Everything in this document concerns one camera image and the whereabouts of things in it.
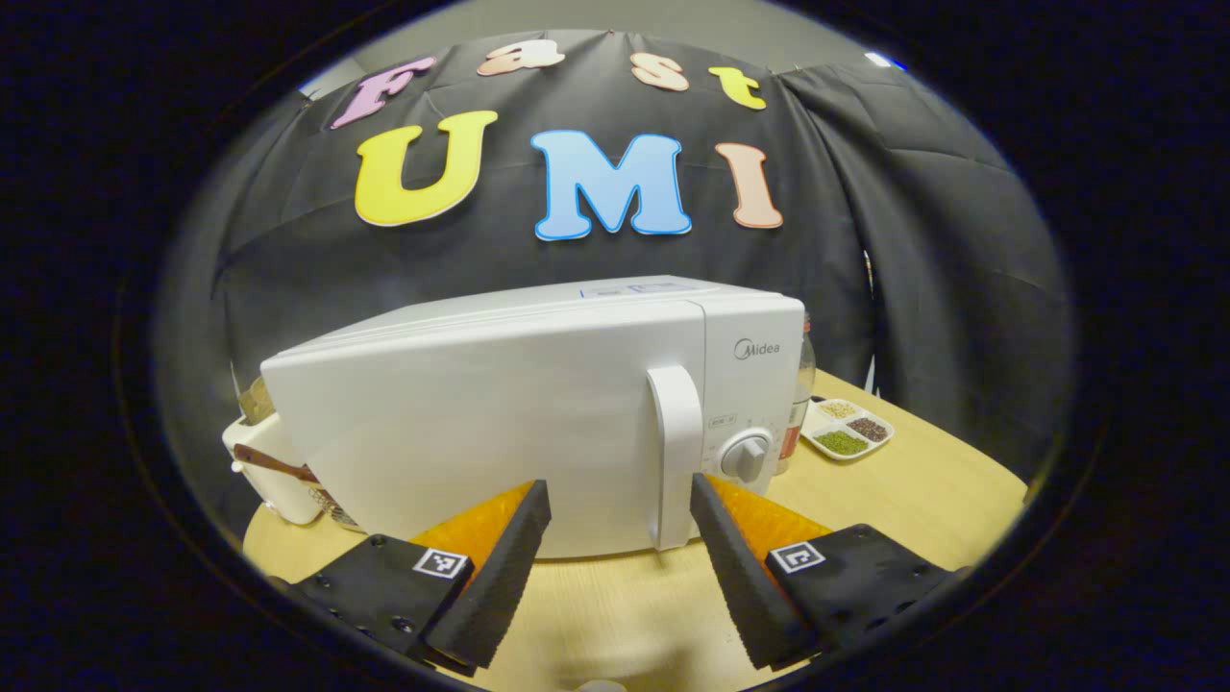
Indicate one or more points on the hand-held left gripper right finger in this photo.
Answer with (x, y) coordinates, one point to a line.
(740, 577)

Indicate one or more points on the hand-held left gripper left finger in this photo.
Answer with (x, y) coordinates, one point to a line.
(490, 586)

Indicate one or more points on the white microwave oven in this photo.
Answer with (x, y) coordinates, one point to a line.
(480, 413)

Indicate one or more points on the white divided grain dish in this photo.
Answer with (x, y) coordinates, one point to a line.
(846, 432)

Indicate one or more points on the clear bottle with red label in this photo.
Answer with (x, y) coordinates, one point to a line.
(805, 384)

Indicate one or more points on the white toaster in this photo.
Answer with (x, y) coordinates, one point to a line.
(279, 495)

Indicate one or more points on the black backdrop cloth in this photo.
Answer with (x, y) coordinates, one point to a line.
(913, 240)

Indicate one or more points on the long ceiling light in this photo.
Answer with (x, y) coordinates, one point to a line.
(882, 61)

